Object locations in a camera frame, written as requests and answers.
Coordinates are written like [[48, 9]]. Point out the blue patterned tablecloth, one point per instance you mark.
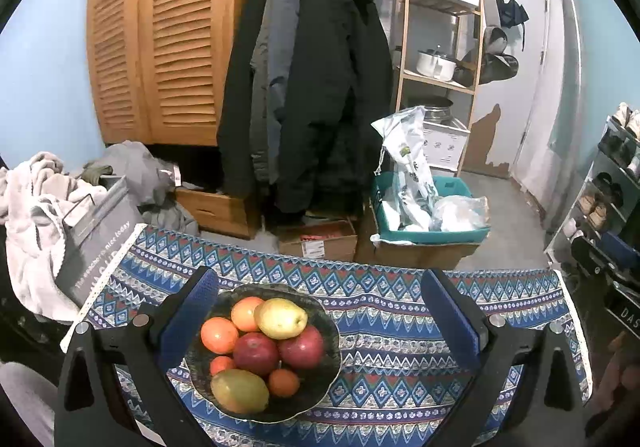
[[390, 317]]

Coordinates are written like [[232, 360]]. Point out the white pot with lid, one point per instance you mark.
[[436, 64]]

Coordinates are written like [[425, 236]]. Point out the white fleece blanket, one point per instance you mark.
[[30, 217]]

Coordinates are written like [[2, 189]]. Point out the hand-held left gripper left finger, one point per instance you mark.
[[192, 309]]

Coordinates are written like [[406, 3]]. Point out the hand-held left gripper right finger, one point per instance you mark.
[[452, 322]]

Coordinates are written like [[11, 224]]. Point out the small orange tangerine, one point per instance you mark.
[[284, 383], [222, 365]]

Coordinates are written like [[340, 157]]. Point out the grey lettered bag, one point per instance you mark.
[[95, 247]]

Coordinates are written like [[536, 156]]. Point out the wooden drawer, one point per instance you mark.
[[220, 214]]

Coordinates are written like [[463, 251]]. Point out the person's grey trouser leg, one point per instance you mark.
[[25, 402]]

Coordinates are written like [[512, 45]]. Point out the teal plastic basket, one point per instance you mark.
[[425, 237]]

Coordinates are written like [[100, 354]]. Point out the clear plastic bag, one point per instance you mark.
[[460, 214]]

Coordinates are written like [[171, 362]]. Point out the dark hanging bags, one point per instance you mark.
[[487, 59]]

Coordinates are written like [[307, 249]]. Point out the black hooded coat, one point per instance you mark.
[[330, 92]]

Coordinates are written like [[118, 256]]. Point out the white door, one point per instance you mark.
[[525, 52]]

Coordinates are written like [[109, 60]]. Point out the grey jacket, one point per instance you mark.
[[272, 67]]

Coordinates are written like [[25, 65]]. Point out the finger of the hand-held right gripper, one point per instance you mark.
[[620, 244], [587, 254]]

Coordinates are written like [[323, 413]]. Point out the red apple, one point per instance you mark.
[[256, 353], [302, 347]]

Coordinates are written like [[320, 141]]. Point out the metal shoe rack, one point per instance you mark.
[[570, 217]]

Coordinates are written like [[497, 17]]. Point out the grey clothes pile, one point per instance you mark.
[[135, 172]]

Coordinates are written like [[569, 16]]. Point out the dark scalloped glass bowl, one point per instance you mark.
[[320, 379]]

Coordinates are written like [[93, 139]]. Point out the group of shoes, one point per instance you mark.
[[600, 207]]

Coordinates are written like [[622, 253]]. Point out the metal pot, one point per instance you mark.
[[436, 109]]

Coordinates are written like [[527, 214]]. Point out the white patterned basket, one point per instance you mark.
[[445, 144]]

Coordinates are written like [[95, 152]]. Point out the large cardboard box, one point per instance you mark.
[[420, 257]]

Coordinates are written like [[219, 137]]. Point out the cardboard box with red print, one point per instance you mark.
[[320, 242]]

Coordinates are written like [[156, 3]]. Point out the olive cloth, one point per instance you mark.
[[97, 172]]

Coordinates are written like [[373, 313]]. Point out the yellow green mango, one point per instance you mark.
[[240, 392]]

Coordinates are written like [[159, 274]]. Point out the wooden shelf rack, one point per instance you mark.
[[400, 52]]

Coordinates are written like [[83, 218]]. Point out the printed white plastic bag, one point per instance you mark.
[[407, 162]]

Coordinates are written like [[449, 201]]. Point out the wooden louvred wardrobe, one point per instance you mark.
[[160, 37]]

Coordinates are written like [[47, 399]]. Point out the large orange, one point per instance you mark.
[[245, 313], [219, 334]]

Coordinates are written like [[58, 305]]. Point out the person's right hand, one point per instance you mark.
[[617, 367]]

